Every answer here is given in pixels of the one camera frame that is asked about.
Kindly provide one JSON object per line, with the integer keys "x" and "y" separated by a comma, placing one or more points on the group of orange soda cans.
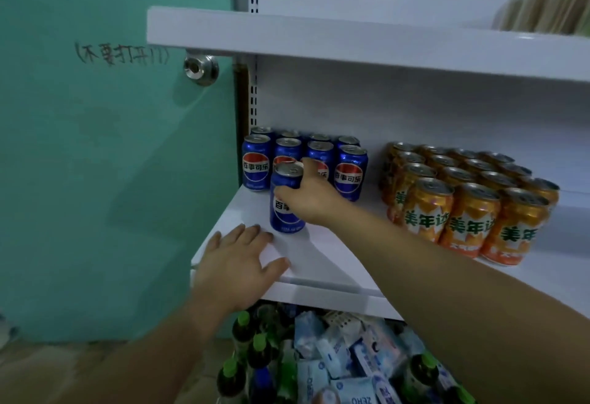
{"x": 470, "y": 214}

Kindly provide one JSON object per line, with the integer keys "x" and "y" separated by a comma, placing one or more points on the white shelf board with packets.
{"x": 368, "y": 44}

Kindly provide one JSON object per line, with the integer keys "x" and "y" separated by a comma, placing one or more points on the silver door knob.
{"x": 201, "y": 69}

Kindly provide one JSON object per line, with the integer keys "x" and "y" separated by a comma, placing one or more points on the person's left middle finger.
{"x": 249, "y": 234}

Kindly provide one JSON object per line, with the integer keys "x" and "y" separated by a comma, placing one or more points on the group of blue cans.
{"x": 256, "y": 164}

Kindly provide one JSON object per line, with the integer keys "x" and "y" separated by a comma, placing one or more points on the person's left thumb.
{"x": 276, "y": 268}

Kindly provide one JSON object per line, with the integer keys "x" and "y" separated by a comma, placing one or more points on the teal door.
{"x": 106, "y": 178}

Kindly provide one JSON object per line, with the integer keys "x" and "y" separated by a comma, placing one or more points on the person's right thumb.
{"x": 286, "y": 194}

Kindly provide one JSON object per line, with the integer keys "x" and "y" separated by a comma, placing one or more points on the row of beige packets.
{"x": 548, "y": 7}

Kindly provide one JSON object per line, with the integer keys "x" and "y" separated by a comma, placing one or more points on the person's left forearm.
{"x": 152, "y": 362}

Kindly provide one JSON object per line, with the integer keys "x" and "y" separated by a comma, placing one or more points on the person's left hand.
{"x": 230, "y": 274}

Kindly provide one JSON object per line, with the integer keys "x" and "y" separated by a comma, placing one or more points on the blue soda can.
{"x": 285, "y": 220}

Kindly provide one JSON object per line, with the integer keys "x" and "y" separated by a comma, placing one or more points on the slotted white shelf upright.
{"x": 253, "y": 95}

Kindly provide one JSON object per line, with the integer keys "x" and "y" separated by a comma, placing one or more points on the person's left little finger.
{"x": 213, "y": 243}

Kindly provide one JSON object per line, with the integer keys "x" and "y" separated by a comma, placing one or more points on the person's right forearm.
{"x": 461, "y": 307}

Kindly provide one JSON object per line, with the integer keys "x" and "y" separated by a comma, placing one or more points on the dark bottle with green cap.
{"x": 420, "y": 373}

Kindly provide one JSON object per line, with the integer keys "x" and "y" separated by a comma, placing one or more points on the pile of tissue packets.
{"x": 350, "y": 362}

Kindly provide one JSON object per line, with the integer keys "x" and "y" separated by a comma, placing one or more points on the person's right hand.
{"x": 315, "y": 201}

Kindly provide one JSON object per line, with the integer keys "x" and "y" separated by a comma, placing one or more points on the cluster of green-capped bottles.
{"x": 258, "y": 353}

